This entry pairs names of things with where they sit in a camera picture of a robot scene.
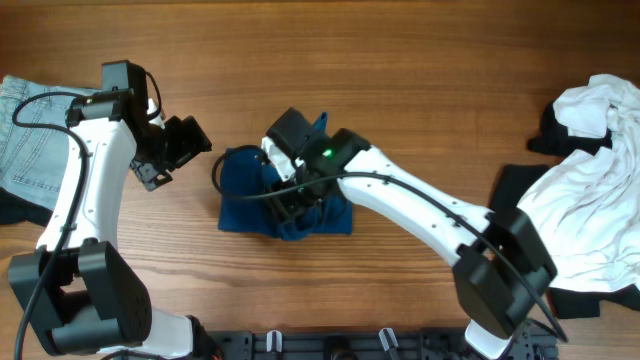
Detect blue t-shirt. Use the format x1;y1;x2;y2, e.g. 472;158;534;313
211;108;368;242

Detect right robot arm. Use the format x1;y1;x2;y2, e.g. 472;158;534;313
261;108;557;359

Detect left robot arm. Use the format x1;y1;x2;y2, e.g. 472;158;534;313
8;60;223;359

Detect folded light denim shorts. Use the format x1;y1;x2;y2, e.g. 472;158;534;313
1;75;95;210

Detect dark garment under shorts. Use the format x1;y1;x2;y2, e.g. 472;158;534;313
0;189;52;227

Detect black garment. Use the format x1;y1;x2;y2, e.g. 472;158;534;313
489;102;639;319

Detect white garment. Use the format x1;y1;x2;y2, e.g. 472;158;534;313
518;74;639;292

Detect left black cable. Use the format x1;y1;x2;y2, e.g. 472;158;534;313
11;91;94;360

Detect black cable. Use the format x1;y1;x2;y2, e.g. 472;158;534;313
210;144;569;344
11;91;94;360

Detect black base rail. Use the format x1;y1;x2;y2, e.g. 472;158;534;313
189;327;558;360

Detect right black cable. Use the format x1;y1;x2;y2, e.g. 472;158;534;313
210;144;569;344

